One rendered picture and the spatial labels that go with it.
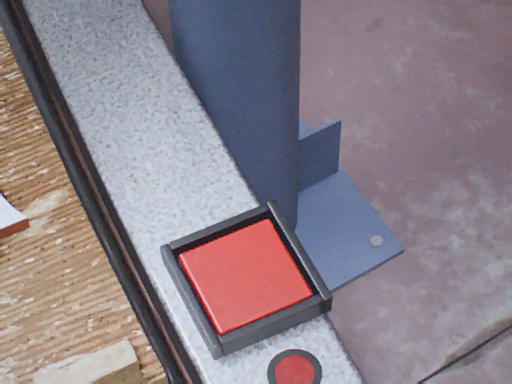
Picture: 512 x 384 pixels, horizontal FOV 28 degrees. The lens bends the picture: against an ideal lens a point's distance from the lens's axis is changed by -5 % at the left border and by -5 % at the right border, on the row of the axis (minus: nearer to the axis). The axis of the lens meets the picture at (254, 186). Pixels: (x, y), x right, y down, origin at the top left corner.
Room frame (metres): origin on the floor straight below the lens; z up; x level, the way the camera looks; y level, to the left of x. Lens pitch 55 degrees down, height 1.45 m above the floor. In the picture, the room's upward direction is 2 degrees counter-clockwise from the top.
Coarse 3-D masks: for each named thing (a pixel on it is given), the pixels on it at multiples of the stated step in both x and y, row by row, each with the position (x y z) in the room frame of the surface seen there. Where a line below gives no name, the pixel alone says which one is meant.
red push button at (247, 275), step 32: (256, 224) 0.34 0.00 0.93; (192, 256) 0.32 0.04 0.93; (224, 256) 0.32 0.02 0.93; (256, 256) 0.32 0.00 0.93; (288, 256) 0.32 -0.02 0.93; (224, 288) 0.30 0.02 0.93; (256, 288) 0.30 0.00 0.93; (288, 288) 0.30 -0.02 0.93; (224, 320) 0.28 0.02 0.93; (256, 320) 0.28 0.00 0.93
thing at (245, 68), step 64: (192, 0) 0.89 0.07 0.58; (256, 0) 0.88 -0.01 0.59; (192, 64) 0.90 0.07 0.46; (256, 64) 0.88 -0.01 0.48; (256, 128) 0.88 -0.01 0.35; (320, 128) 1.03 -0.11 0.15; (256, 192) 0.88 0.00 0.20; (320, 192) 1.00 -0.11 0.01; (320, 256) 0.88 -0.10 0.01; (384, 256) 0.87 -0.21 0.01
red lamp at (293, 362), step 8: (288, 360) 0.26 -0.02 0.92; (296, 360) 0.26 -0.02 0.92; (304, 360) 0.26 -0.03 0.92; (280, 368) 0.25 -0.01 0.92; (288, 368) 0.25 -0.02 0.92; (296, 368) 0.25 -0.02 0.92; (304, 368) 0.25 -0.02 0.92; (312, 368) 0.25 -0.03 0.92; (280, 376) 0.25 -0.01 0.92; (288, 376) 0.25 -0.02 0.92; (296, 376) 0.25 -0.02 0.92; (304, 376) 0.25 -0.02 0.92; (312, 376) 0.25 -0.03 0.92
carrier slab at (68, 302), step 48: (0, 48) 0.49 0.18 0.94; (0, 96) 0.45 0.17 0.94; (0, 144) 0.41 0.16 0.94; (48, 144) 0.41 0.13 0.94; (0, 192) 0.37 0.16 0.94; (48, 192) 0.37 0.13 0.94; (0, 240) 0.33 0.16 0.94; (48, 240) 0.33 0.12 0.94; (96, 240) 0.33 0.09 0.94; (0, 288) 0.30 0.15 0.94; (48, 288) 0.30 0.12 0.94; (96, 288) 0.30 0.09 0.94; (0, 336) 0.27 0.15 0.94; (48, 336) 0.27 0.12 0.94; (96, 336) 0.27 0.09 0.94; (144, 336) 0.27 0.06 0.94
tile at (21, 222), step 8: (0, 200) 0.35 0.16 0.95; (0, 208) 0.35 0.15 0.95; (8, 208) 0.35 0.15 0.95; (0, 216) 0.34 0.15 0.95; (8, 216) 0.34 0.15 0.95; (16, 216) 0.34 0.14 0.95; (24, 216) 0.34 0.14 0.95; (0, 224) 0.34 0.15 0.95; (8, 224) 0.34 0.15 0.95; (16, 224) 0.34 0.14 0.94; (24, 224) 0.34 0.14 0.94; (0, 232) 0.33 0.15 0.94; (8, 232) 0.34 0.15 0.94; (16, 232) 0.34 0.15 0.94
